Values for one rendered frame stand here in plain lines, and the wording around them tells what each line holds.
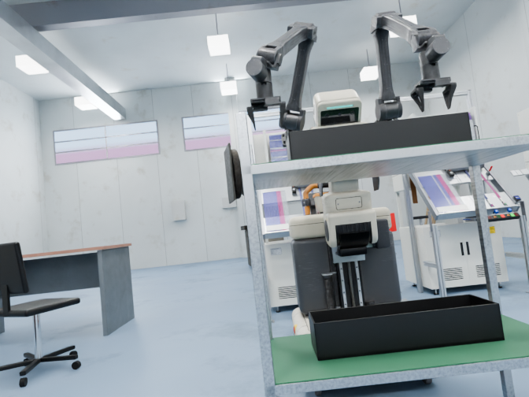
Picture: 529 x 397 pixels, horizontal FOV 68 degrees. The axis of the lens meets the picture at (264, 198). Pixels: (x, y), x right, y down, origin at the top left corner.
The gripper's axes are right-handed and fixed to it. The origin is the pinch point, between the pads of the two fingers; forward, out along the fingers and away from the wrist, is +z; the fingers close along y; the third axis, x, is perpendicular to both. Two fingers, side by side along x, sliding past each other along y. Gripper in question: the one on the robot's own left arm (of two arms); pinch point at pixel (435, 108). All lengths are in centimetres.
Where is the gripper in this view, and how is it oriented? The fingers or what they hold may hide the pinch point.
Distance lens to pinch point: 146.7
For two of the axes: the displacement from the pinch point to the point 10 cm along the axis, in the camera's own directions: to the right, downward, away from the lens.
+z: 1.0, 9.9, -1.0
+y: 9.9, -1.0, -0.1
